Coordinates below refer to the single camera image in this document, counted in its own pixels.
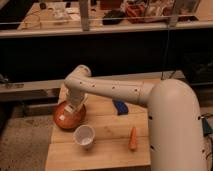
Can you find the orange carrot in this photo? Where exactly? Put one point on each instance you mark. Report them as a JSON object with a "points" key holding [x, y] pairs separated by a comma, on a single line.
{"points": [[133, 140]]}

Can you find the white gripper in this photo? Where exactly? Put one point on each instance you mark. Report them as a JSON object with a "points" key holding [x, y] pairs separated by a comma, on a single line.
{"points": [[76, 99]]}

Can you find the black power box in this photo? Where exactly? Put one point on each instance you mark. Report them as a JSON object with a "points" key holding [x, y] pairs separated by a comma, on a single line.
{"points": [[207, 130]]}

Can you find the blue folded cloth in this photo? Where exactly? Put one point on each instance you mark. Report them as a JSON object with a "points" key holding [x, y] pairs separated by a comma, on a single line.
{"points": [[121, 107]]}

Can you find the white paper cup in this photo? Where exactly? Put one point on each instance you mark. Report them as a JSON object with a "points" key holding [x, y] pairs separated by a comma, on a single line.
{"points": [[84, 136]]}

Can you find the small white bottle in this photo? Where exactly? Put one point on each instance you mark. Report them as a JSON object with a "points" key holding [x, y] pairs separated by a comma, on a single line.
{"points": [[68, 110]]}

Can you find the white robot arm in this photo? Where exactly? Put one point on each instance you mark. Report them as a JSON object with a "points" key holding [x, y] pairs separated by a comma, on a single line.
{"points": [[175, 126]]}

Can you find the metal shelf post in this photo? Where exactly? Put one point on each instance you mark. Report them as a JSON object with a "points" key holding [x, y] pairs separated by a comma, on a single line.
{"points": [[83, 4]]}

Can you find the black bag on shelf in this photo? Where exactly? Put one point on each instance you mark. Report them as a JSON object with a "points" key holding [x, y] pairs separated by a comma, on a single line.
{"points": [[112, 17]]}

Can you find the orange ceramic bowl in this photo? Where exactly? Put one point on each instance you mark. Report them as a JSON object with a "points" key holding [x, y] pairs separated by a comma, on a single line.
{"points": [[67, 120]]}

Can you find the metal table clamp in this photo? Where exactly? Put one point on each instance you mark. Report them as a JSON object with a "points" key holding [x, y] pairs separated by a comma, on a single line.
{"points": [[6, 83]]}

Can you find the red cloth on shelf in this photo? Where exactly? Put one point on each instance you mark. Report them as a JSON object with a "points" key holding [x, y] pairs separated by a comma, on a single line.
{"points": [[135, 13]]}

